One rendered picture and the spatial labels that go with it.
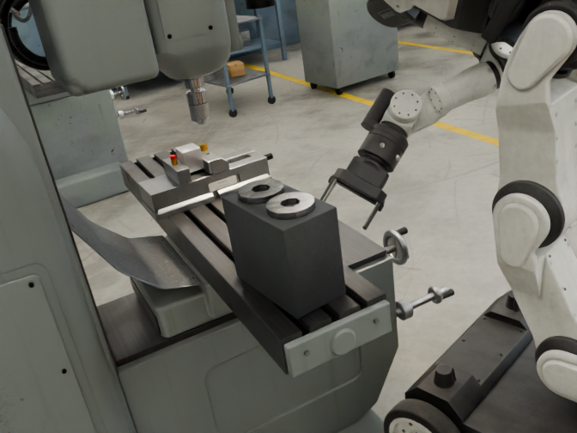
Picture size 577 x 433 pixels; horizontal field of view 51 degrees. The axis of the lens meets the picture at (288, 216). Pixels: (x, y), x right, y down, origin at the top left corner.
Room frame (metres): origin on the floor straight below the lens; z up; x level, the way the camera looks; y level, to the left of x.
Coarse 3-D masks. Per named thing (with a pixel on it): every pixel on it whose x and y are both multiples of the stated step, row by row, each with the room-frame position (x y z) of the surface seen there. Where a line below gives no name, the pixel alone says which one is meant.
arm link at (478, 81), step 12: (480, 60) 1.36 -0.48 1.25; (492, 60) 1.28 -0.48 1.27; (504, 60) 1.25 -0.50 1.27; (468, 72) 1.27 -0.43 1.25; (480, 72) 1.26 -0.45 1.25; (492, 72) 1.26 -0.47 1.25; (444, 84) 1.27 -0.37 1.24; (456, 84) 1.26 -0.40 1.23; (468, 84) 1.26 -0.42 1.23; (480, 84) 1.25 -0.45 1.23; (492, 84) 1.26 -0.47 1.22; (456, 96) 1.25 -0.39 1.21; (468, 96) 1.25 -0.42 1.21; (480, 96) 1.26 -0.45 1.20
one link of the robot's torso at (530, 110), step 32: (544, 32) 1.00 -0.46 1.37; (576, 32) 0.98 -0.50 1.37; (512, 64) 1.04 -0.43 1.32; (544, 64) 1.00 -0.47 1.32; (512, 96) 1.05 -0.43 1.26; (544, 96) 1.01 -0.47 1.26; (576, 96) 1.09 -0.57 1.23; (512, 128) 1.07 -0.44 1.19; (544, 128) 1.03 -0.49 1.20; (576, 128) 1.08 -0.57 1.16; (512, 160) 1.08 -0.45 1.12; (544, 160) 1.03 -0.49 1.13; (576, 160) 1.08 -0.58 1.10; (512, 192) 1.05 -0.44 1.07; (544, 192) 1.01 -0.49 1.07; (576, 192) 1.05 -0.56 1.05
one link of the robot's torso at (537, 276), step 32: (512, 224) 1.02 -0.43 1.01; (544, 224) 0.98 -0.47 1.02; (512, 256) 1.02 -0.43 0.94; (544, 256) 1.02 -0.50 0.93; (512, 288) 1.07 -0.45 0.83; (544, 288) 1.02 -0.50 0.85; (576, 288) 1.02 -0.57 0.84; (544, 320) 1.02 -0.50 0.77; (576, 320) 0.97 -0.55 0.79; (576, 352) 0.95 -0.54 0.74
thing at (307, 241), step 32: (256, 192) 1.07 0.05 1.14; (288, 192) 1.04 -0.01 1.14; (256, 224) 0.99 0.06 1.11; (288, 224) 0.94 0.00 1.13; (320, 224) 0.96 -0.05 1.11; (256, 256) 1.01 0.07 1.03; (288, 256) 0.92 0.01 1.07; (320, 256) 0.95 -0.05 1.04; (256, 288) 1.04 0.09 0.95; (288, 288) 0.93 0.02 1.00; (320, 288) 0.95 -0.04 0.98
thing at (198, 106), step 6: (204, 96) 1.41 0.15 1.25; (192, 102) 1.40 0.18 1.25; (198, 102) 1.39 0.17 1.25; (204, 102) 1.40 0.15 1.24; (192, 108) 1.40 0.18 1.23; (198, 108) 1.39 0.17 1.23; (204, 108) 1.40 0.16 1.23; (192, 114) 1.40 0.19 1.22; (198, 114) 1.39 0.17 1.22; (204, 114) 1.40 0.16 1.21; (192, 120) 1.40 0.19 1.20; (198, 120) 1.39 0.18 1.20
